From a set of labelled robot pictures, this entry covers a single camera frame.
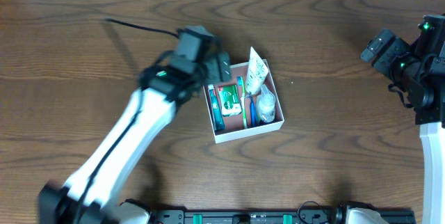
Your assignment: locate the green white toothbrush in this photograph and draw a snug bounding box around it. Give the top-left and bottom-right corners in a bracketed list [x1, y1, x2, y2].
[237, 76, 248, 129]

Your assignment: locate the green Dettol soap pack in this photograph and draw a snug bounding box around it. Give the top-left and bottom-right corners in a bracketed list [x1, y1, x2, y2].
[218, 85, 242, 117]

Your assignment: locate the white patterned lotion tube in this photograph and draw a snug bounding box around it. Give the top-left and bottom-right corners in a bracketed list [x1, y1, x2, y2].
[245, 47, 269, 95]

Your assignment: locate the Colgate toothpaste tube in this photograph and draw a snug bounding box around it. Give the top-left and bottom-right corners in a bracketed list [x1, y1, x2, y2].
[208, 85, 225, 131]

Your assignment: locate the blue disposable razor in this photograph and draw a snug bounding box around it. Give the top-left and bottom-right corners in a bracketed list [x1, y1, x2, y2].
[248, 93, 257, 127]

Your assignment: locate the clear spray bottle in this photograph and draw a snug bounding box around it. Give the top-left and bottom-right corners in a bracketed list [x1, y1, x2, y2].
[257, 84, 275, 123]

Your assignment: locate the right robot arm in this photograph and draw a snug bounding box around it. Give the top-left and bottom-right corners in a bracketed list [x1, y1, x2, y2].
[360, 15, 444, 223]

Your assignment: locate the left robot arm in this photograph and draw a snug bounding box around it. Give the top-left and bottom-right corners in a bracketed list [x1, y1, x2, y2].
[38, 51, 232, 223]

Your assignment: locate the white box pink interior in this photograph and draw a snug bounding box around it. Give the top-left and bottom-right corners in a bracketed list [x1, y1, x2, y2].
[203, 59, 284, 143]

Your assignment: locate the black mounting rail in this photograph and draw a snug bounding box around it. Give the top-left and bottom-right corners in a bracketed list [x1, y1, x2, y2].
[149, 209, 416, 224]

